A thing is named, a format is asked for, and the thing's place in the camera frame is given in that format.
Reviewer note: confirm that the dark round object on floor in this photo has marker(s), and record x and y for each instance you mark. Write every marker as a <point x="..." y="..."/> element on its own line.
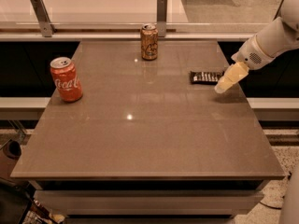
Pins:
<point x="12" y="149"/>

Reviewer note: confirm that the middle metal railing bracket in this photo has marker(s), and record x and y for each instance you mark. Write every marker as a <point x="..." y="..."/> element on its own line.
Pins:
<point x="161" y="17"/>

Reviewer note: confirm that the red coca-cola can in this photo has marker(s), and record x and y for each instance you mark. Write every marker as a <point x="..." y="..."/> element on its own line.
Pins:
<point x="64" y="75"/>

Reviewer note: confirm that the gold patterned soda can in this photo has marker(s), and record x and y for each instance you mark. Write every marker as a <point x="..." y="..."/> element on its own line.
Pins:
<point x="149" y="41"/>

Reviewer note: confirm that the left metal railing bracket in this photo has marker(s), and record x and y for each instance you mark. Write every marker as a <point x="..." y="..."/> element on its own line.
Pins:
<point x="45" y="25"/>

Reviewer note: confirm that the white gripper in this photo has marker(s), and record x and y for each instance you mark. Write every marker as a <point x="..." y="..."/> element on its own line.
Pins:
<point x="249" y="56"/>

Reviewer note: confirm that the metal railing bracket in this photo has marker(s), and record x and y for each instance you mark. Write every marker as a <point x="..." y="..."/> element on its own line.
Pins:
<point x="45" y="25"/>
<point x="161" y="17"/>

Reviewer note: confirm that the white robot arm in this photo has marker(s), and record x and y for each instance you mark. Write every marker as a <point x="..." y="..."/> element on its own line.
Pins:
<point x="279" y="36"/>

